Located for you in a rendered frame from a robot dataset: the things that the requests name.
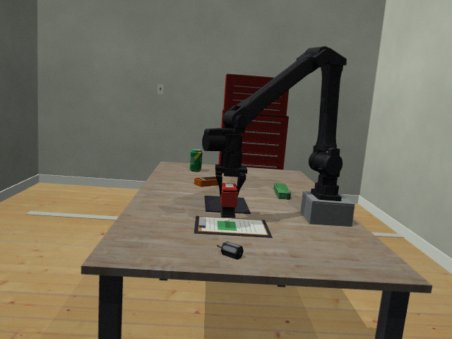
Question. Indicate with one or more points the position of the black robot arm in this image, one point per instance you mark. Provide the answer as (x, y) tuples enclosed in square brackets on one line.
[(327, 164)]

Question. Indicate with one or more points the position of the orange digital multimeter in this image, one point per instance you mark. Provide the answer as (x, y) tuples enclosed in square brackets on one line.
[(206, 181)]

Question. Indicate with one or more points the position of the green soda can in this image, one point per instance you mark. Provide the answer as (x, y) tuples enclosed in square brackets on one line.
[(196, 160)]

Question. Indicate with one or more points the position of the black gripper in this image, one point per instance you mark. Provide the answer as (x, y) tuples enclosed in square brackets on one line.
[(231, 168)]

